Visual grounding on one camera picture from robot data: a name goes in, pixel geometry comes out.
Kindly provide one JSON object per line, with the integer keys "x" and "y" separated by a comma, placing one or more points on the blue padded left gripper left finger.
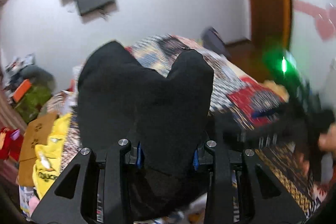
{"x": 72, "y": 198}

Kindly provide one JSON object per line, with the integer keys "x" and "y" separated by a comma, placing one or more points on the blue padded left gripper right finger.
{"x": 262, "y": 198}

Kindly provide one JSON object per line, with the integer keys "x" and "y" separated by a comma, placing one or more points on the black zip hoodie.
{"x": 165, "y": 115}

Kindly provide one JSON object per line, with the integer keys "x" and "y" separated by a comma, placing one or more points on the person's hand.
{"x": 327, "y": 141}

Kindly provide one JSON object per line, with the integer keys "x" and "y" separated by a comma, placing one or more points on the yellow duck blanket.
{"x": 47, "y": 165}

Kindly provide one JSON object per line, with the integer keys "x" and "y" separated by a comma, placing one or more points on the patchwork patterned bed sheet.
{"x": 276, "y": 157}

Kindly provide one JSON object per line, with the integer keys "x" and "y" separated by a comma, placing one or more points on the pink plush toy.
{"x": 33, "y": 203}

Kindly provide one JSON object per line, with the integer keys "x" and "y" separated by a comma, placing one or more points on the bamboo folding lap table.
{"x": 36, "y": 132}

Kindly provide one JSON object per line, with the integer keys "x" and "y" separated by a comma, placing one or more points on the red plush flower toy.
{"x": 11, "y": 143}

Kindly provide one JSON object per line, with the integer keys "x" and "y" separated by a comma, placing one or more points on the green patterned storage box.
{"x": 32, "y": 102}

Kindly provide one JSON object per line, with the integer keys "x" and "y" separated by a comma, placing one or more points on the white wardrobe sliding door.
{"x": 312, "y": 44}

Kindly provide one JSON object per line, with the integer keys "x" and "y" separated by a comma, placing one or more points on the orange shoe box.
{"x": 22, "y": 89}

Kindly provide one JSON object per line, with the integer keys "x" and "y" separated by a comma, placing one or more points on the grey neck pillow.
{"x": 39, "y": 76}

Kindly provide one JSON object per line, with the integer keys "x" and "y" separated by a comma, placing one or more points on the brown wooden door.
{"x": 269, "y": 24}

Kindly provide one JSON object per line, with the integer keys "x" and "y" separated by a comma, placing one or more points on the pile of papers and clutter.
{"x": 13, "y": 72}

